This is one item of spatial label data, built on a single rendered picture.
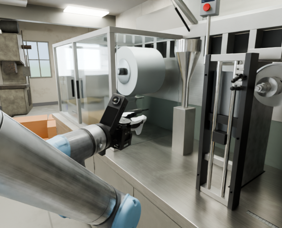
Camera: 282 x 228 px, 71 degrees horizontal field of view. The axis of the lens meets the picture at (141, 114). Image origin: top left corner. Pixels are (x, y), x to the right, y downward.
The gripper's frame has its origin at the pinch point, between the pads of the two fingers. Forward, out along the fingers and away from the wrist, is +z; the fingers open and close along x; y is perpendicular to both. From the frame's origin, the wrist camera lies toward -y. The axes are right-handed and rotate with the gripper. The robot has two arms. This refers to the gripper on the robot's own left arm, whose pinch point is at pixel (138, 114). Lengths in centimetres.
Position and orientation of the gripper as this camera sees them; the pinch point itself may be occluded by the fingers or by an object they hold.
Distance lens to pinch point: 68.9
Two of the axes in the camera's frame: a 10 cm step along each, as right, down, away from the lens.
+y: -1.1, 9.4, 3.1
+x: 8.4, 2.6, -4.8
